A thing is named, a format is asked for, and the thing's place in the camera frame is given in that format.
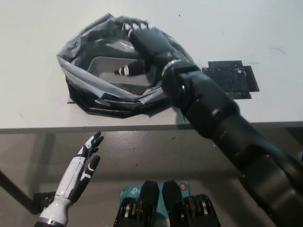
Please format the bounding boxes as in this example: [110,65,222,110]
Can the teal TP-Link box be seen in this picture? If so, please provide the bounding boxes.
[118,182,191,213]

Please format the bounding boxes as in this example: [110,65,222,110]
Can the grey black plastic bag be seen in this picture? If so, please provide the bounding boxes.
[56,13,202,120]

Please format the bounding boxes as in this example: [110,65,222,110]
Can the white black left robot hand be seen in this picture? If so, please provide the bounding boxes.
[53,131,105,204]

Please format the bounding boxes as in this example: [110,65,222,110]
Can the black slanted table leg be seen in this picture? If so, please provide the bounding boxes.
[0,169,42,215]

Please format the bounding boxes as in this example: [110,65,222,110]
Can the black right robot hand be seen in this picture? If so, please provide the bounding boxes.
[114,20,176,78]

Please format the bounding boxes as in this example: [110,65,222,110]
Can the small grey rectangular mesh basket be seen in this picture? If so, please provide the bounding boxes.
[87,56,157,95]

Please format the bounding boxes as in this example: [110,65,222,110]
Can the black tape patch on table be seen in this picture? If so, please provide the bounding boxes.
[201,60,260,100]

